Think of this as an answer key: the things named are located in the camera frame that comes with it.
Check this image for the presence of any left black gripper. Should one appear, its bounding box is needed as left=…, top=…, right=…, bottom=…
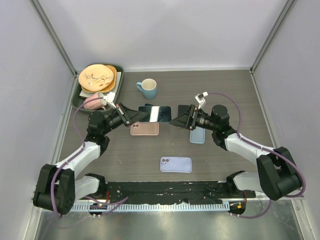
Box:
left=101, top=102, right=146, bottom=135

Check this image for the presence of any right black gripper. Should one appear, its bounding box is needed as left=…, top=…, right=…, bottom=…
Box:
left=170, top=104, right=218, bottom=132

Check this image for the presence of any pink phone case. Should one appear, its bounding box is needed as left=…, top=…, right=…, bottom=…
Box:
left=130, top=122, right=160, bottom=136

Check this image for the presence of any dark green phone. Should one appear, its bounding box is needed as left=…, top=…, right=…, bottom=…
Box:
left=138, top=105, right=172, bottom=123

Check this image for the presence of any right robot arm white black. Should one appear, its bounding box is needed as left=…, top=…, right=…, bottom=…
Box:
left=169, top=104, right=306, bottom=201

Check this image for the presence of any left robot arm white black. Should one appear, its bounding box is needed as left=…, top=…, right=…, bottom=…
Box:
left=33, top=103, right=147, bottom=217

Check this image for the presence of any silver phone black screen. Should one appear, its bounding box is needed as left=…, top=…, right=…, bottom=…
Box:
left=177, top=105, right=190, bottom=117

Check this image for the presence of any blue phone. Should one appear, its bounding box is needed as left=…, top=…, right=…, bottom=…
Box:
left=143, top=103, right=160, bottom=107

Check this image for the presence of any light blue phone case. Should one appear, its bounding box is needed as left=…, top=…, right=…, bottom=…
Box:
left=189, top=127, right=206, bottom=144

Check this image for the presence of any lilac phone case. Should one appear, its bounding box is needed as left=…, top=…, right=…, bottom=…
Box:
left=159, top=156, right=192, bottom=174

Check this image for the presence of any white square plate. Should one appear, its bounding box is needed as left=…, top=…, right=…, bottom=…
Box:
left=79, top=71, right=123, bottom=98

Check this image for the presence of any blue ceramic mug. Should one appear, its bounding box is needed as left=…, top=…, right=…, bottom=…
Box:
left=136, top=78, right=157, bottom=100

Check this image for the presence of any orange rimmed plate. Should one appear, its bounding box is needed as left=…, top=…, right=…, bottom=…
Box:
left=81, top=65, right=118, bottom=94

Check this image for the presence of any pink cup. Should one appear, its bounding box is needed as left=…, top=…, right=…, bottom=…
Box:
left=83, top=92, right=107, bottom=110

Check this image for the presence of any dark green tray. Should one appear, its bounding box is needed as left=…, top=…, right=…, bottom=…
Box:
left=71, top=64, right=125, bottom=115

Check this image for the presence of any floral cream plate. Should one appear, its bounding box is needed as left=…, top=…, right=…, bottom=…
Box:
left=78, top=64, right=115, bottom=92

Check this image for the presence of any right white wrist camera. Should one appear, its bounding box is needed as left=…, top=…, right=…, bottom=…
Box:
left=194, top=91, right=209, bottom=110

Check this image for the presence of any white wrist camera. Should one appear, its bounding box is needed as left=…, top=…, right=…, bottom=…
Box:
left=194, top=91, right=209, bottom=110
left=102, top=92, right=116, bottom=109

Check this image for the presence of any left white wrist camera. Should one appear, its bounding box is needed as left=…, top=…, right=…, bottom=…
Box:
left=102, top=92, right=116, bottom=109

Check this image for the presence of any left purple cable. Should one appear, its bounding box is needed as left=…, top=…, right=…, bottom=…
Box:
left=51, top=101, right=130, bottom=218

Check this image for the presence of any purple cable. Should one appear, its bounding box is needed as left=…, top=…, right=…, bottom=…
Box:
left=51, top=101, right=130, bottom=218
left=206, top=92, right=307, bottom=219

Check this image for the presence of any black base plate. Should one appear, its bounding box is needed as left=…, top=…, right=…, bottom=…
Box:
left=90, top=181, right=256, bottom=205

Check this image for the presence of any white slotted cable duct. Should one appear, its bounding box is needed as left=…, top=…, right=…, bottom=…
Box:
left=70, top=201, right=230, bottom=213

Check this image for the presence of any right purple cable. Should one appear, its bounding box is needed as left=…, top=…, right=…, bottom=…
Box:
left=206, top=92, right=307, bottom=219

